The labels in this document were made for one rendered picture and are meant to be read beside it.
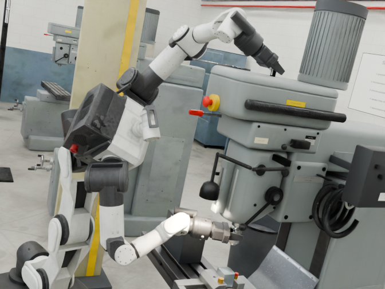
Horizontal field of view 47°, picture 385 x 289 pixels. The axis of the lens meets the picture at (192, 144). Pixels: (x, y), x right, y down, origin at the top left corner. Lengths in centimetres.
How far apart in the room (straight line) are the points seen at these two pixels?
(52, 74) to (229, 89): 918
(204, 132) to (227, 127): 745
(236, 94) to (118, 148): 49
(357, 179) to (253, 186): 36
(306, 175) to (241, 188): 27
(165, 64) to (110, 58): 143
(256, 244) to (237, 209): 207
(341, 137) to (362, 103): 513
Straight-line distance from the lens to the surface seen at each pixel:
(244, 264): 385
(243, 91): 151
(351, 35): 181
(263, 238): 373
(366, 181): 162
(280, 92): 158
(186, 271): 212
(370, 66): 700
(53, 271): 228
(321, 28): 180
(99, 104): 169
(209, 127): 905
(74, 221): 209
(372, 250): 213
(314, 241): 203
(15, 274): 263
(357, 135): 192
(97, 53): 320
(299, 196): 180
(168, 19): 1128
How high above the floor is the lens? 193
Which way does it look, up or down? 12 degrees down
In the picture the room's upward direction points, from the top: 12 degrees clockwise
